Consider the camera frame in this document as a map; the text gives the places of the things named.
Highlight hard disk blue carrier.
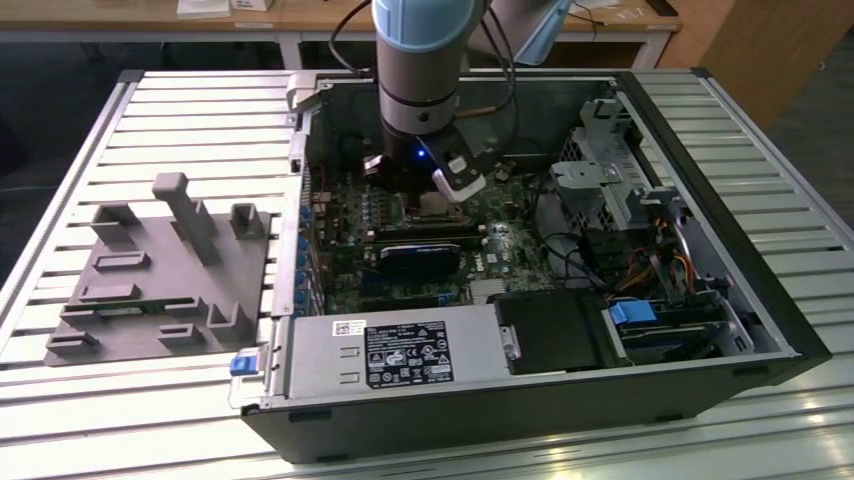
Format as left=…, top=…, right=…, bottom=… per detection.
left=603, top=297, right=748, bottom=361

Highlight silver finned heatsink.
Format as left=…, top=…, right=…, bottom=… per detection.
left=469, top=280, right=513, bottom=305

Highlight black drive bay shroud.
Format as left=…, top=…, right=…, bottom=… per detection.
left=489, top=292, right=605, bottom=374

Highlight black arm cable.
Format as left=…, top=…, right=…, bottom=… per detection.
left=329, top=0, right=376, bottom=80
left=458, top=0, right=529, bottom=121

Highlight blue case latch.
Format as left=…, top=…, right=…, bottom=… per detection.
left=228, top=349, right=261, bottom=379

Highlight plain white box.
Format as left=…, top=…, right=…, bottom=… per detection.
left=176, top=0, right=232, bottom=19

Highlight green RAM stick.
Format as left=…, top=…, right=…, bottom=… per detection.
left=92, top=299, right=198, bottom=317

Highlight grey power supply unit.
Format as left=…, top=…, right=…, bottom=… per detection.
left=282, top=304, right=519, bottom=401

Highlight graphics card black shroud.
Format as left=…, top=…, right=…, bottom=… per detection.
left=377, top=240, right=462, bottom=277

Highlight wooden cabinet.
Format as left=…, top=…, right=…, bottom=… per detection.
left=659, top=0, right=854, bottom=131

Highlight yellow power wire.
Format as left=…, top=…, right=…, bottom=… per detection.
left=616, top=254, right=696, bottom=292

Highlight metal drive cage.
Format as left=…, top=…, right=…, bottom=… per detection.
left=549, top=99, right=688, bottom=231

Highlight grey plastic parts rack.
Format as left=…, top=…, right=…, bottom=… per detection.
left=42, top=172, right=274, bottom=369

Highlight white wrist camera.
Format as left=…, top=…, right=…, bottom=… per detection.
left=429, top=149, right=488, bottom=205

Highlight green motherboard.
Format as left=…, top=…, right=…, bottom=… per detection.
left=309, top=149, right=559, bottom=321

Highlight black open PC case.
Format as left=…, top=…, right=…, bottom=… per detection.
left=229, top=67, right=835, bottom=466

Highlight wooden desk white legs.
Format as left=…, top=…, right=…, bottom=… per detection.
left=0, top=0, right=681, bottom=71

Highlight long black cable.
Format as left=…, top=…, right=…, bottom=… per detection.
left=537, top=230, right=615, bottom=296

